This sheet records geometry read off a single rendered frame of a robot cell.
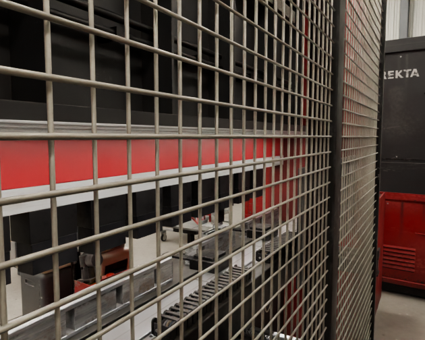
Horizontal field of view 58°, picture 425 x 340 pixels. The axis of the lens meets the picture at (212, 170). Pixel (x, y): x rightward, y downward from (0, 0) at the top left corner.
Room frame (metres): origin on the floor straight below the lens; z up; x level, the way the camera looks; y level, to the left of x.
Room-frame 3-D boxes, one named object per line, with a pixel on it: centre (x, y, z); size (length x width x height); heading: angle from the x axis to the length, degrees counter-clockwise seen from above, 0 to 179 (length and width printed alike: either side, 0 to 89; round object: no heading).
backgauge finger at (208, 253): (1.37, 0.07, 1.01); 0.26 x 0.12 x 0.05; 60
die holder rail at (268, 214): (2.35, -0.30, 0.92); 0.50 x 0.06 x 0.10; 150
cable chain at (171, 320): (1.01, 0.01, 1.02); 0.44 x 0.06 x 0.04; 150
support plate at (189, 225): (1.95, 0.10, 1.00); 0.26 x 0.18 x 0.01; 60
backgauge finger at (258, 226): (1.79, -0.17, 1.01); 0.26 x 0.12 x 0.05; 60
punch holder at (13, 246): (1.03, 0.46, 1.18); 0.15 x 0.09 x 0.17; 150
